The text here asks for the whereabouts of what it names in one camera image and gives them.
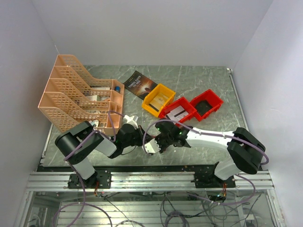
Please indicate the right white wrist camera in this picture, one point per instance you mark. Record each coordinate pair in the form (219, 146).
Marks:
(151, 147)

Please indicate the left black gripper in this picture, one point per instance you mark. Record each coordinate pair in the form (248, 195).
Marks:
(144, 137)

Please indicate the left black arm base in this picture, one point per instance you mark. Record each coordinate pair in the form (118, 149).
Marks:
(98, 180)

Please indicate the dark item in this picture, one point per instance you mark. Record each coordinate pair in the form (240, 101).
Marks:
(203, 107)

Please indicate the pink mesh file organizer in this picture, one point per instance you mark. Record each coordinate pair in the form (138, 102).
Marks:
(72, 95)

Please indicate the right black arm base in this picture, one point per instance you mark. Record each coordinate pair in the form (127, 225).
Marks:
(209, 180)

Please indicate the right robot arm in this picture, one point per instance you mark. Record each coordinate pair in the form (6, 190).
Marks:
(245, 152)

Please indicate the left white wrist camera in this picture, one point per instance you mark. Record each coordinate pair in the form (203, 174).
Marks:
(132, 120)

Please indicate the aluminium mounting rail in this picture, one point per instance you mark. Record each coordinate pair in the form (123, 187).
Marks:
(144, 182)

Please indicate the yellow plastic bin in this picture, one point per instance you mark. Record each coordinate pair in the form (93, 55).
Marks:
(160, 88)

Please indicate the dark paperback book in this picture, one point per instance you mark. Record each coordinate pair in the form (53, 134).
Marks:
(139, 85)

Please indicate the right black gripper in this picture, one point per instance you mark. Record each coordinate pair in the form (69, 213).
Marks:
(157, 138)

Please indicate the red bin with cards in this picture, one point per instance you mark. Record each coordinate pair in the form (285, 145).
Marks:
(180, 102)

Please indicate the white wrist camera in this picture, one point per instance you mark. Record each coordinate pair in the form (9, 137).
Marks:
(151, 147)
(132, 120)

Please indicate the gold cards in yellow bin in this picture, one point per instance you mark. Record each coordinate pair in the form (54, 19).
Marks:
(158, 101)

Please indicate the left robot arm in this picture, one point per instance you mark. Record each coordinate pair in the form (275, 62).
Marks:
(78, 142)

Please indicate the white cards in red bin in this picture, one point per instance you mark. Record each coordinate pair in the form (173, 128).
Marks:
(177, 114)

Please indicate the red bin with dark item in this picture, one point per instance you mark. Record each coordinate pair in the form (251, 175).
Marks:
(213, 99)

